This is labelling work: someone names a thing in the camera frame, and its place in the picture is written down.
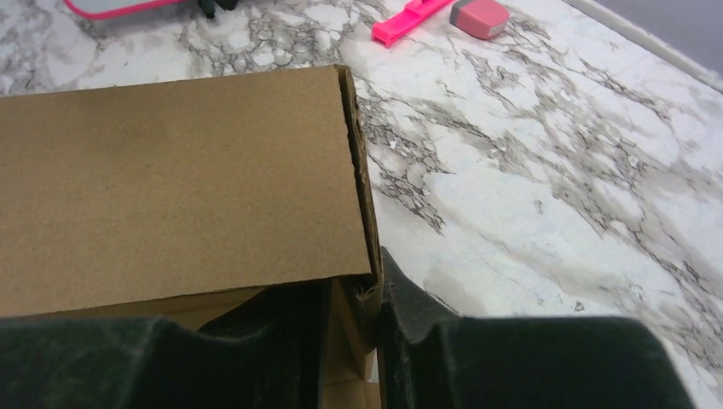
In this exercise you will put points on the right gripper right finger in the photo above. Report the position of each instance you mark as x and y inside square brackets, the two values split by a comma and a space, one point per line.
[430, 357]

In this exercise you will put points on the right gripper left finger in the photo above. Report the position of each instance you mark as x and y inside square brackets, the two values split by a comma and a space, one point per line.
[266, 353]

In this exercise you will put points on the brown cardboard box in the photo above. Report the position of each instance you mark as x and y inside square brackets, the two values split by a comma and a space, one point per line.
[186, 199]

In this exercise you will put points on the pink marker pen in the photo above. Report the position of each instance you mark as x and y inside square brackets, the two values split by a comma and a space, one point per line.
[416, 12]

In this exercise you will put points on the pink eraser block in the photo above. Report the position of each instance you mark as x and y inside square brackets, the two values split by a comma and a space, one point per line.
[483, 19]

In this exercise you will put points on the pink framed whiteboard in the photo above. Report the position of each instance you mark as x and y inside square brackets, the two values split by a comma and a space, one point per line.
[108, 9]

